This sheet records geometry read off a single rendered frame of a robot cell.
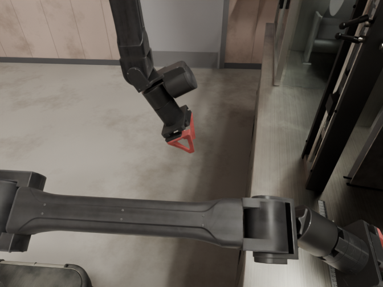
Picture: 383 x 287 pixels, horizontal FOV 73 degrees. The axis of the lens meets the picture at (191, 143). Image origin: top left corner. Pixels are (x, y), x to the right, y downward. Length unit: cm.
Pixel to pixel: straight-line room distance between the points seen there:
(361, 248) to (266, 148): 58
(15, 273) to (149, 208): 130
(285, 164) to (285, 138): 15
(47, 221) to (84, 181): 181
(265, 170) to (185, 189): 118
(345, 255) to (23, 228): 44
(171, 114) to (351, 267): 46
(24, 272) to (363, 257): 144
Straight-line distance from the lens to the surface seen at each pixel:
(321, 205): 84
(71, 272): 150
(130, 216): 36
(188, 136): 65
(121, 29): 58
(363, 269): 47
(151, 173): 213
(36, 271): 158
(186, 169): 213
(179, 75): 60
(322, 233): 41
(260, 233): 36
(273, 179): 86
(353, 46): 76
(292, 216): 40
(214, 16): 367
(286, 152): 98
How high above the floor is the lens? 150
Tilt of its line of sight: 39 degrees down
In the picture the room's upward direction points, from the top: straight up
